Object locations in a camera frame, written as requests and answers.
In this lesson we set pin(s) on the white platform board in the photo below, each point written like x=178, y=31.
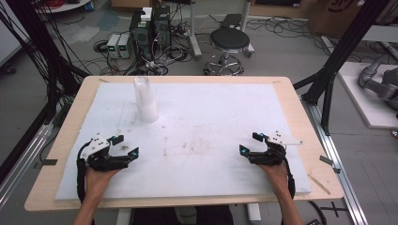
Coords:
x=369, y=109

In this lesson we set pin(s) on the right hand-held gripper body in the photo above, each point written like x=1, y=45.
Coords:
x=270, y=156

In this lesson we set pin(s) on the small white box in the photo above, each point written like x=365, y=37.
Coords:
x=146, y=14

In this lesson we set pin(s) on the aluminium rail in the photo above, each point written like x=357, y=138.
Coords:
x=22, y=162
x=338, y=175

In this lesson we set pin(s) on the white foam mat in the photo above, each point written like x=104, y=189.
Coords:
x=187, y=175

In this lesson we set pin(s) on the black tape strip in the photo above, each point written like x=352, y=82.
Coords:
x=50, y=162

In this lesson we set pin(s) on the person's right hand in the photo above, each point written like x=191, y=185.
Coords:
x=278, y=178

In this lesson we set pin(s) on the grey power supply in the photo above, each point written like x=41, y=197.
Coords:
x=124, y=45
x=113, y=45

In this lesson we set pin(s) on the black flat device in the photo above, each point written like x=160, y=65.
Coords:
x=231, y=21

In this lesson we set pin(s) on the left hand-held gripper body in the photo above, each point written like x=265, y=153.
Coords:
x=100, y=161

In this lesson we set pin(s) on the black round stool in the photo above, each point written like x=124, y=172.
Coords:
x=229, y=39

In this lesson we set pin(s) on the person's left hand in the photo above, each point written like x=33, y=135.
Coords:
x=97, y=181

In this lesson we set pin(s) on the white desk leg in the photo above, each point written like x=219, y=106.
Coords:
x=194, y=37
x=247, y=18

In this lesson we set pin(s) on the black computer tower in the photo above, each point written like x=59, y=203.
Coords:
x=140, y=36
x=162, y=26

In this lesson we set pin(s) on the person's dark trousers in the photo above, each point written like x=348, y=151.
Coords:
x=203, y=216

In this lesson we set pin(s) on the cardboard box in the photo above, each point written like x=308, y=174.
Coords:
x=338, y=15

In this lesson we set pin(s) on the thin wooden stick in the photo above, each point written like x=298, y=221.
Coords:
x=319, y=184

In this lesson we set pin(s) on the grey tape strip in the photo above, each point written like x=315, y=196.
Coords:
x=326, y=160

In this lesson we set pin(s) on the stack of clear plastic cups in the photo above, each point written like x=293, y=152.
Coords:
x=145, y=103

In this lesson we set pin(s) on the white table leg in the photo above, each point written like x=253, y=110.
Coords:
x=254, y=214
x=124, y=217

